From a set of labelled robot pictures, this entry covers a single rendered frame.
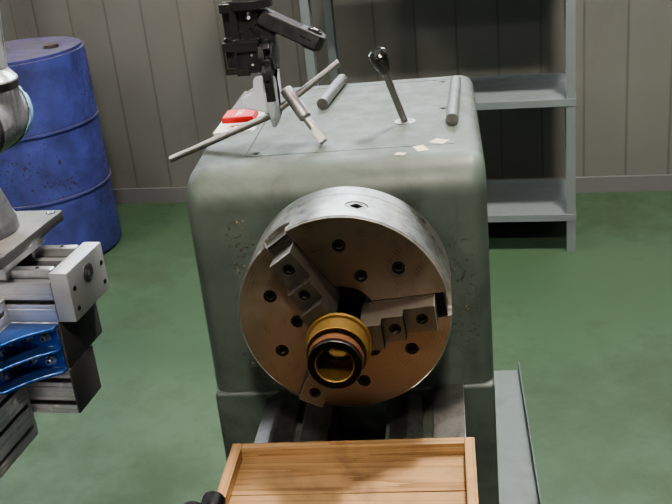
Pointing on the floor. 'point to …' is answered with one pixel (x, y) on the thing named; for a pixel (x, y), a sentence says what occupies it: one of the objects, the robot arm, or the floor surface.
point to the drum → (60, 144)
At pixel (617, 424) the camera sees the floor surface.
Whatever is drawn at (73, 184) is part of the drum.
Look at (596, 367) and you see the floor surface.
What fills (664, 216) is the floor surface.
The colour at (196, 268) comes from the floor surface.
